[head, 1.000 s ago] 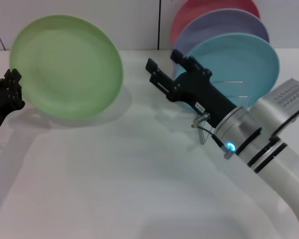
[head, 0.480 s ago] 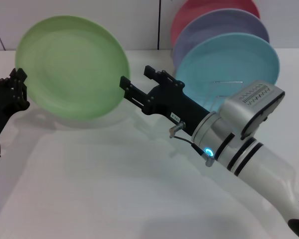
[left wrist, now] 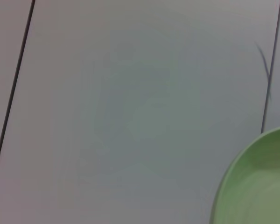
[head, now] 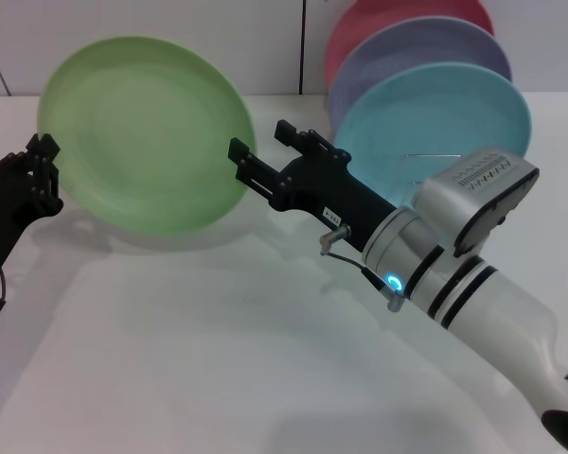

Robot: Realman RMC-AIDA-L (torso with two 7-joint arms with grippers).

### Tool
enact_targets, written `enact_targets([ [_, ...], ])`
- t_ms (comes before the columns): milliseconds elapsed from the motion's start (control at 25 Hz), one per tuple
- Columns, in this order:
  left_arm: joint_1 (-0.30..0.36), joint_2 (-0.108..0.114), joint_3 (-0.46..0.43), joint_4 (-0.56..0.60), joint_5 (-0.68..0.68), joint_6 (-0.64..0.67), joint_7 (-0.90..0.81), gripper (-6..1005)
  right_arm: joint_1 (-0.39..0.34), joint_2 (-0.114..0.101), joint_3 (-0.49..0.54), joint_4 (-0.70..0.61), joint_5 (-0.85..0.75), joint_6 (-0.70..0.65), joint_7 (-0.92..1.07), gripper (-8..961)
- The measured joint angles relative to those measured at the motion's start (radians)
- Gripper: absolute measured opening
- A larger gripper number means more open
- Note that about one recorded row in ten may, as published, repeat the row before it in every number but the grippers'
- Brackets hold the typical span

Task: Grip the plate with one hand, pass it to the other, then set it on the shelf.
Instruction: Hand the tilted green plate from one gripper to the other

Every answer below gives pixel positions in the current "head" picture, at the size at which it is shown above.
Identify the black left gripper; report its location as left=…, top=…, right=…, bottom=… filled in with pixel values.
left=0, top=133, right=63, bottom=285

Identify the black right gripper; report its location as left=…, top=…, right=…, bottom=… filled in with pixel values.
left=227, top=120, right=399, bottom=252

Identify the green round plate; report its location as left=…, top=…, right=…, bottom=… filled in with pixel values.
left=36, top=35, right=257, bottom=237

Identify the red round plate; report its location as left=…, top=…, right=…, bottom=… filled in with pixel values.
left=324, top=0, right=496, bottom=91

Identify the light blue round plate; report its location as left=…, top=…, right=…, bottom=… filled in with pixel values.
left=333, top=61, right=534, bottom=212

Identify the purple round plate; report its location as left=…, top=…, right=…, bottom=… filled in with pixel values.
left=328, top=15, right=513, bottom=129

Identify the black vertical wall strip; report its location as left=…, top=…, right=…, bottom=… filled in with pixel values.
left=298, top=0, right=309, bottom=96

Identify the right gripper cable with connector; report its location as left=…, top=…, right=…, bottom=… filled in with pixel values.
left=319, top=224, right=407, bottom=313

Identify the silver wire plate rack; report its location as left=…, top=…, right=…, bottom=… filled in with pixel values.
left=404, top=150, right=461, bottom=185

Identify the right wrist camera housing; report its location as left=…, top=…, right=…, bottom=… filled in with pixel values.
left=410, top=147, right=541, bottom=259

